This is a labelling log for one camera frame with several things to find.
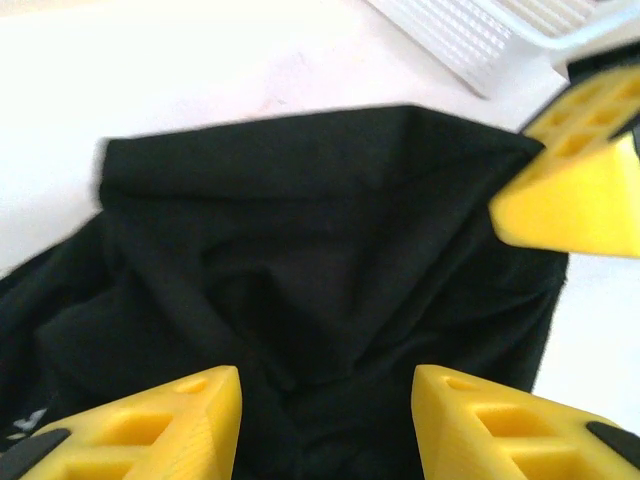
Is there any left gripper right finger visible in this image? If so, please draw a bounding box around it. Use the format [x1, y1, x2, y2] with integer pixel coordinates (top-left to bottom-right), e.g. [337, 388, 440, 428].
[411, 363, 640, 480]

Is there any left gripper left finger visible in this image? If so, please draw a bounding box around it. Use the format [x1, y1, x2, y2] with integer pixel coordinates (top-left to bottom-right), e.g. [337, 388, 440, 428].
[0, 364, 244, 480]

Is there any black t-shirt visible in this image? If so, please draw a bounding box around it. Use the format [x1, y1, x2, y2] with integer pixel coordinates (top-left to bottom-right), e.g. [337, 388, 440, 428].
[0, 102, 571, 480]

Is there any white perforated plastic basket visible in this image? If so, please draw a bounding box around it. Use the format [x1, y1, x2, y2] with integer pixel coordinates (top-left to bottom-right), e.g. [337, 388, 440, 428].
[367, 0, 640, 99]

